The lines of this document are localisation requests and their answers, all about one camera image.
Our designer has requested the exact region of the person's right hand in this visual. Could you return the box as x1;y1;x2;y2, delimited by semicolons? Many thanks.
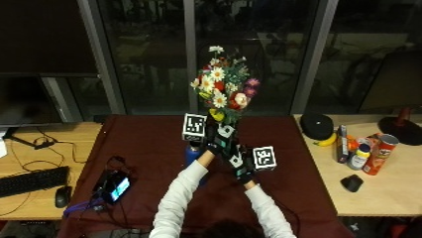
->
224;145;259;185

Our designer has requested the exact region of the person's left hand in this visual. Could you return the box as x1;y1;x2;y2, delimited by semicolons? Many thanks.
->
205;122;240;156

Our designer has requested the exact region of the artificial flower bouquet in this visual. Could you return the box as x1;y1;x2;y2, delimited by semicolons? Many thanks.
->
189;45;263;128

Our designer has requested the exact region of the white marker cube left glove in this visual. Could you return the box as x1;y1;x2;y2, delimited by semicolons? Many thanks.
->
181;112;209;144

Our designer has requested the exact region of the white marker cube glove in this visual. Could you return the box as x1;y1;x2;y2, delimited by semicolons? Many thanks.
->
181;112;209;144
252;145;279;172

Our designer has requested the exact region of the white marker cube right glove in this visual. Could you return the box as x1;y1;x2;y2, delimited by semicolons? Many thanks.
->
252;145;279;172

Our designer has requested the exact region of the blue bottle vase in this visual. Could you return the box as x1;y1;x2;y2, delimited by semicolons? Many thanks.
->
184;142;212;186

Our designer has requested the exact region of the maroon tablecloth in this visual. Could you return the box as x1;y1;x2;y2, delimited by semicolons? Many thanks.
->
58;114;356;238

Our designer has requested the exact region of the black cap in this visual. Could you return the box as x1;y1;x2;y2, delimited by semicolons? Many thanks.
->
300;112;337;141

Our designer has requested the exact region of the yellow banana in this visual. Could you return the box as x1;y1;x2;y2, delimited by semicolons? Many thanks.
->
312;132;340;148

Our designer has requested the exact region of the dark upright box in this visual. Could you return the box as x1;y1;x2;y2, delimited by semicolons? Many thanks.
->
336;124;352;165

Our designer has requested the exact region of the orange snack packet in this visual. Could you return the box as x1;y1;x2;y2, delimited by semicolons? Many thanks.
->
346;134;361;153

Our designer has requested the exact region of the black ergonomic mouse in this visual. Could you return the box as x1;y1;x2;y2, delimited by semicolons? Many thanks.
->
340;174;365;193

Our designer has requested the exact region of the black phone with lit screen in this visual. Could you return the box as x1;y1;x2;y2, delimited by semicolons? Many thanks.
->
99;169;132;205

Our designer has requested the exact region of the red chip can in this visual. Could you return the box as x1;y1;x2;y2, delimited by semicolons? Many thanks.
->
361;133;401;177

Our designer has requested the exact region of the black computer mouse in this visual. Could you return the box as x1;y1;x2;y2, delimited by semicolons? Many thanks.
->
55;184;74;209

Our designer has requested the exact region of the black keyboard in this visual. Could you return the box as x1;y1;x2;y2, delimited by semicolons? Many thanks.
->
0;166;71;199

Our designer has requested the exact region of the black computer monitor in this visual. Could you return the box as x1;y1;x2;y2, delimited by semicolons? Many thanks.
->
0;72;64;127

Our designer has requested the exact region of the purple strap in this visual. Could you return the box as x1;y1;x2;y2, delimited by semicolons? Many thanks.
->
63;198;106;218

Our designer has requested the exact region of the black paddle red handle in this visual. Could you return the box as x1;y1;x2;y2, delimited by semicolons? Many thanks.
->
377;105;422;147

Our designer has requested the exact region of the black cable with adapter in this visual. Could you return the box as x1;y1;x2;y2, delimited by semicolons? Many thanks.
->
8;127;90;173

